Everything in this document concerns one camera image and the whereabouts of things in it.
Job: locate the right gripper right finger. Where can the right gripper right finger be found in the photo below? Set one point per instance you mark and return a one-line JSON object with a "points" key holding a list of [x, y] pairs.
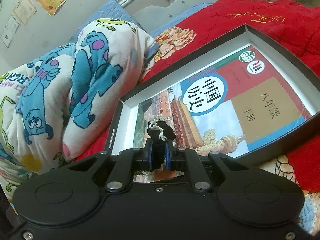
{"points": [[247, 194]]}

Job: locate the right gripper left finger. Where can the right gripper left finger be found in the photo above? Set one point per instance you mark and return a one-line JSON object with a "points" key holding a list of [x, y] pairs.
{"points": [[74, 191]]}

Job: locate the black crochet scrunchie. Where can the black crochet scrunchie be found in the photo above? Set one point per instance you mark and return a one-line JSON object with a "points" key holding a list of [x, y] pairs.
{"points": [[160, 142]]}

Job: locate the blue monster print comforter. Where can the blue monster print comforter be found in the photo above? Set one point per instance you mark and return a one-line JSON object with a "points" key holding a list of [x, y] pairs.
{"points": [[55, 107]]}

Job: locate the Chinese history textbook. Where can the Chinese history textbook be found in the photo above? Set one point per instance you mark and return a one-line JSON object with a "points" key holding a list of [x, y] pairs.
{"points": [[234, 106]]}

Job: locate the black shallow cardboard box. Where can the black shallow cardboard box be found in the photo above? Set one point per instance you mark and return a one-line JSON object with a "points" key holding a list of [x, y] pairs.
{"points": [[296, 73]]}

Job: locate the white certificate on wall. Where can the white certificate on wall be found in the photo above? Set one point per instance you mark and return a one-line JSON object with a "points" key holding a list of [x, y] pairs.
{"points": [[9, 31]]}

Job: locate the framed certificate on wall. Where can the framed certificate on wall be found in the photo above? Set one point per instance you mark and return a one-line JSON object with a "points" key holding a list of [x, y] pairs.
{"points": [[24, 11]]}

